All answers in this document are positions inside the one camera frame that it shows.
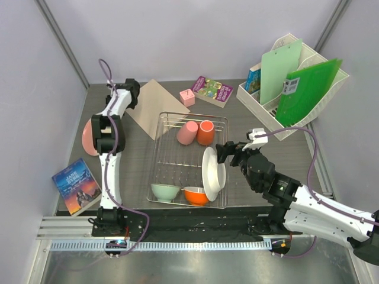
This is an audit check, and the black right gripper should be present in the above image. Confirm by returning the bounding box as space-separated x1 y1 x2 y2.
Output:
216 141 260 191

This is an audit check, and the white ceramic plate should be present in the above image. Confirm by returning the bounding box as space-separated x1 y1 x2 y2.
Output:
201 147 226 202

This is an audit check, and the orange mug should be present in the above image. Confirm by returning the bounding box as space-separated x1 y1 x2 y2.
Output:
196 120 215 146

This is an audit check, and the pink plastic cup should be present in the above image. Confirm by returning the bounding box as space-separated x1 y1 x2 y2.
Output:
176 121 198 146

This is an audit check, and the pink rimmed plate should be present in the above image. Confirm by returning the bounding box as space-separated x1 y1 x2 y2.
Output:
82 119 98 156

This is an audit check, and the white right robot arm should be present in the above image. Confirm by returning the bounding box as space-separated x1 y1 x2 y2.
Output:
216 141 378 265

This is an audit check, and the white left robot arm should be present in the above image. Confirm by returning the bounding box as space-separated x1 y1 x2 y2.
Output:
91 79 140 236

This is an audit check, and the beige cutting board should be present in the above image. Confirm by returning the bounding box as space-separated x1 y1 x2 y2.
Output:
126 79 190 140

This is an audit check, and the orange bowl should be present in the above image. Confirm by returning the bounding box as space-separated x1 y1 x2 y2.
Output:
183 186 209 206

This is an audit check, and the pink cube power adapter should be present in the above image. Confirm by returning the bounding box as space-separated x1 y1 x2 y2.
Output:
179 89 195 107

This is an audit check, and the purple treehouse book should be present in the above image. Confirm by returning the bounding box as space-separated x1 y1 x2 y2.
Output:
191 76 233 108

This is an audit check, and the mint green bowl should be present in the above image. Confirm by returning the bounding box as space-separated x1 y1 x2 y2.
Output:
151 183 181 202

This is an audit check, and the blue book in organizer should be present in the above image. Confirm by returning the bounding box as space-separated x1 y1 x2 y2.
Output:
245 67 261 94

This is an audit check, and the bright green folder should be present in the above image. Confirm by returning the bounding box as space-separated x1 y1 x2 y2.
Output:
275 58 342 127

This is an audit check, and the light green clipboard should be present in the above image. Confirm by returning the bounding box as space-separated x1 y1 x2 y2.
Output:
260 39 303 105

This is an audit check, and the Jane Eyre book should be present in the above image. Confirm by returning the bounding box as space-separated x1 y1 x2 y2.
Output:
52 158 102 217

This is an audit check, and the metal wire dish rack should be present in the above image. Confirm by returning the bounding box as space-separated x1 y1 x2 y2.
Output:
147 112 229 206

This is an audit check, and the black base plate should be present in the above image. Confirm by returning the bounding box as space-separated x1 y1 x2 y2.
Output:
88 206 290 243

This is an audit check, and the perforated aluminium rail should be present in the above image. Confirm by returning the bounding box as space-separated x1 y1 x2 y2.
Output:
50 239 272 253

